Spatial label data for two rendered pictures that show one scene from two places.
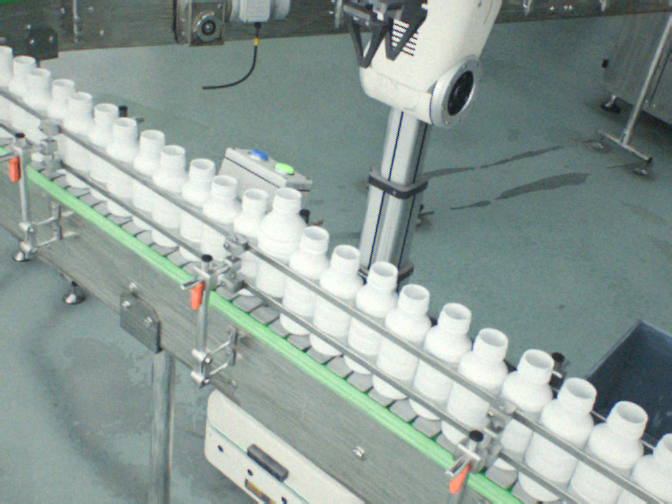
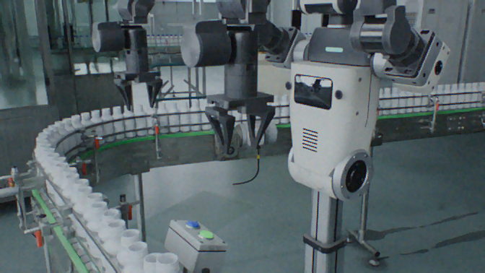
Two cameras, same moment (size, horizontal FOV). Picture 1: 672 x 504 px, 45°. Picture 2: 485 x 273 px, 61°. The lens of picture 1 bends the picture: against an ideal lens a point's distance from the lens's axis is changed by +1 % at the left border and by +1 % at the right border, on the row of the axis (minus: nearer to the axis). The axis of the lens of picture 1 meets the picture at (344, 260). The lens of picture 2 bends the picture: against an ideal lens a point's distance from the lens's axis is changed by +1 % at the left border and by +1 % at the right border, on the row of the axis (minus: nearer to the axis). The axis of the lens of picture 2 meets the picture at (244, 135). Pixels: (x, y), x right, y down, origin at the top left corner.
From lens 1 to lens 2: 0.55 m
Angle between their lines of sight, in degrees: 25
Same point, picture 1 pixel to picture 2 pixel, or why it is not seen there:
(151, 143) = (107, 218)
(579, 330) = not seen: outside the picture
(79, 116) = (81, 201)
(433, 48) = (328, 145)
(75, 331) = not seen: outside the picture
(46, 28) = (143, 156)
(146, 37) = (198, 158)
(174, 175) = (115, 242)
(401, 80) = (311, 169)
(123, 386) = not seen: outside the picture
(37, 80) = (68, 180)
